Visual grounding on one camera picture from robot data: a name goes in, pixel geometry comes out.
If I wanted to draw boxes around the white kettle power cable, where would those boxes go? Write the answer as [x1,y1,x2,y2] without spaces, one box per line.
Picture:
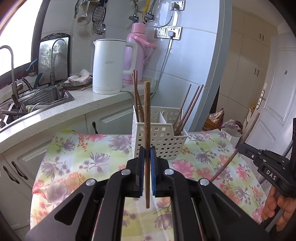
[120,34,174,98]

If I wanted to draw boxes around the white electric kettle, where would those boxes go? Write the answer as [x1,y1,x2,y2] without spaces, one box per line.
[92,39,137,95]

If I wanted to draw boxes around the pink thermos flask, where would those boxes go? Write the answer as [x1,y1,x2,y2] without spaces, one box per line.
[122,22,157,85]

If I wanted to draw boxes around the wall power socket strip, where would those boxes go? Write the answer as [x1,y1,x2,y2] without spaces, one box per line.
[154,26,183,40]

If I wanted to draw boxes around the white door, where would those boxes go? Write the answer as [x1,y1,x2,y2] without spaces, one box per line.
[246,32,295,155]

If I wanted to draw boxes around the person's right hand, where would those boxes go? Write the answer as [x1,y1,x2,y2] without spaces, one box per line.
[261,186,296,232]

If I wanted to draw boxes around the stainless steel sink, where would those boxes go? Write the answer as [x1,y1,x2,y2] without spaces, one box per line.
[1,85,74,132]

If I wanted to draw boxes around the small black filter faucet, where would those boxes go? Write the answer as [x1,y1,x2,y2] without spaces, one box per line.
[49,38,67,86]

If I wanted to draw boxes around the hanging grater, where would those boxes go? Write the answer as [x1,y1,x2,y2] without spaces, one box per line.
[92,6,106,22]

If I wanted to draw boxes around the wooden chopstick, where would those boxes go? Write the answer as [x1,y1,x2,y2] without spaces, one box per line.
[210,112,261,182]
[132,70,140,121]
[177,84,205,136]
[173,84,192,133]
[144,81,151,209]
[175,86,200,135]
[135,70,144,121]

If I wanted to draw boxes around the upper wall socket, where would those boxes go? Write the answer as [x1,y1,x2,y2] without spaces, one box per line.
[171,1,185,11]

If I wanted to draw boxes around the plastic bags on floor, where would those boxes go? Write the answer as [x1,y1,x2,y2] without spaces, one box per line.
[202,108,242,147]

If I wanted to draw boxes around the white ceramic spoon large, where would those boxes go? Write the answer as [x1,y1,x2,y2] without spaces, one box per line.
[162,111,170,121]

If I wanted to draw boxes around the chrome kitchen faucet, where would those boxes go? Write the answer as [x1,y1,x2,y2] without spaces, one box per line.
[0,45,24,103]

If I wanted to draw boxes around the glass cutting board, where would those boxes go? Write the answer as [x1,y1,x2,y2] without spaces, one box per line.
[38,33,70,85]

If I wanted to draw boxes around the beige wardrobe cabinet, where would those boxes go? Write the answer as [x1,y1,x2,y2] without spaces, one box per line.
[217,8,278,123]

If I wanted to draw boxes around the cloth on plate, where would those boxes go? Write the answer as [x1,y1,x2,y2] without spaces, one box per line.
[65,69,92,87]

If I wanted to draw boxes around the floral tablecloth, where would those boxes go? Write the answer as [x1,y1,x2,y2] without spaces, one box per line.
[30,130,266,240]

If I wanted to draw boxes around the white kitchen base cabinets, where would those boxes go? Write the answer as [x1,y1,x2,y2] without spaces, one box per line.
[1,100,132,240]

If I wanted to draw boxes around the speckled kitchen countertop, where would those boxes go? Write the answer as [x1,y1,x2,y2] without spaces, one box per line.
[0,78,160,153]

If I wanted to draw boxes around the hanging metal ladle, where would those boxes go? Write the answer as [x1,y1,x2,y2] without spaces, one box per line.
[77,1,91,26]

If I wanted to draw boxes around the hanging slotted skimmer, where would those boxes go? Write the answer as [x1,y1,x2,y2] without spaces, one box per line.
[93,21,106,35]

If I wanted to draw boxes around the white perforated utensil basket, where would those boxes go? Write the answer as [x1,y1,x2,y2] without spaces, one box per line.
[132,106,188,160]

